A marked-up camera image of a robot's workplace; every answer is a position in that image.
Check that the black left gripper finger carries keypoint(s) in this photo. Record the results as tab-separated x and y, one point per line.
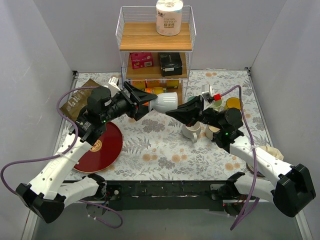
141	112
138	96

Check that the red round tray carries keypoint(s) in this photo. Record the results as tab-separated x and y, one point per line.
103	153

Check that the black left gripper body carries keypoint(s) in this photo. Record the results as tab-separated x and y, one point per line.
129	100

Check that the brown coffee bag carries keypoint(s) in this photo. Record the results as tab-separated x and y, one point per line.
78	100

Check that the floral tablecloth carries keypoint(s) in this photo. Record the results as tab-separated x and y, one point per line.
154	147

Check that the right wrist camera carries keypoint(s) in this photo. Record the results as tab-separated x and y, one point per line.
208	93

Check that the pink red box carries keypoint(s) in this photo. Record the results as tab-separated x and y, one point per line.
141	60

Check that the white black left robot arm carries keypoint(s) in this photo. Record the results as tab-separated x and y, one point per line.
44	194

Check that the black base bar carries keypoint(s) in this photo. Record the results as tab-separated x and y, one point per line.
168	195

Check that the sage green mug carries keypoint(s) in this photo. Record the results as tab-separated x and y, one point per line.
217	105

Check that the yellow sponge pack rear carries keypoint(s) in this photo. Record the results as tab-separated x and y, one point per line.
142	84

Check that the cream mug black rim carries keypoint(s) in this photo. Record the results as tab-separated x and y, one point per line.
210	131

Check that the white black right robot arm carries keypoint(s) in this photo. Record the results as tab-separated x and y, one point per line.
288	187

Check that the white wire wooden shelf rack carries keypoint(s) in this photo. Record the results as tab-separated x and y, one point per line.
136	32

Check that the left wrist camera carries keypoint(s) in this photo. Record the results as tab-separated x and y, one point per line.
113	85

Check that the teal green mug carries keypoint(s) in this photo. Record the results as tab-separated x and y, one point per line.
191	99

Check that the white mug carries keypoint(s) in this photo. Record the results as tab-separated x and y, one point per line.
192	132

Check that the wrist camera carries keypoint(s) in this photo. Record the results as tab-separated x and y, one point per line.
208	93
113	85

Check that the paper cup with crumpled paper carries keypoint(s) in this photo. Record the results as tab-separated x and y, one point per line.
271	150

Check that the orange sponge pack front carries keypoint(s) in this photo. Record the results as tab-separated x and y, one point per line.
156	90

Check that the grey mug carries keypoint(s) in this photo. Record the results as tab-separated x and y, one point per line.
164	102

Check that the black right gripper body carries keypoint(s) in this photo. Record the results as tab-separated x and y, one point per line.
200	113

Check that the wrapped toilet paper roll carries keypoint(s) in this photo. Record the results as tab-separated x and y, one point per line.
169	17

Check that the yellow black mug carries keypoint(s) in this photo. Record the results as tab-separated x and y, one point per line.
233	102

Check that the black box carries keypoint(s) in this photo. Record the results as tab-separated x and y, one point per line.
170	64

